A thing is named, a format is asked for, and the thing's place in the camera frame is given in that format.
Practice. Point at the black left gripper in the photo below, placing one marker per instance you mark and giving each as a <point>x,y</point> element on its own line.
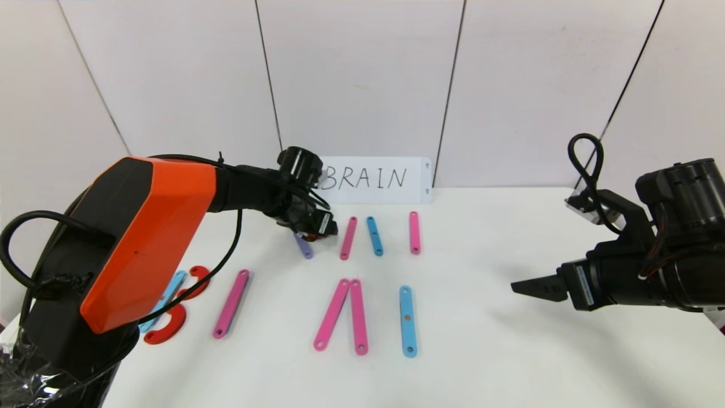
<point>324,225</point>

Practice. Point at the white sign reading BRAIN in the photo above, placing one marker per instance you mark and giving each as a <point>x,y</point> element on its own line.
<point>408,192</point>

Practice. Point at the purple short bar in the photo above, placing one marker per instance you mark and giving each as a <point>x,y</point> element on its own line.
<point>306,249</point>

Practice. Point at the light blue three-hole bar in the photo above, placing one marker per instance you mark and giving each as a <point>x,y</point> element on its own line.
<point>175,283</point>
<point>375,237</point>
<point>408,334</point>

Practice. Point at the pink two-hole bar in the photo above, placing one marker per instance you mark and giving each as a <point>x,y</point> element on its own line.
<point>358,317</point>
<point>414,232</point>
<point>349,238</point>
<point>332,314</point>
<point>231,304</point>

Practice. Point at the crinkled plastic wrap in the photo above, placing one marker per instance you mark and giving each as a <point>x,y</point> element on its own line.
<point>28,374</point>

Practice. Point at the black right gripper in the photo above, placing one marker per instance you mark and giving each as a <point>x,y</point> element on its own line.
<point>582,286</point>

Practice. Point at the black and orange left arm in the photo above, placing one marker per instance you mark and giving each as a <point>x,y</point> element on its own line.
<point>147,226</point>

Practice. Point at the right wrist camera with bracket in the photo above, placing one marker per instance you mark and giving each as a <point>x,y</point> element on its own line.
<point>634,218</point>

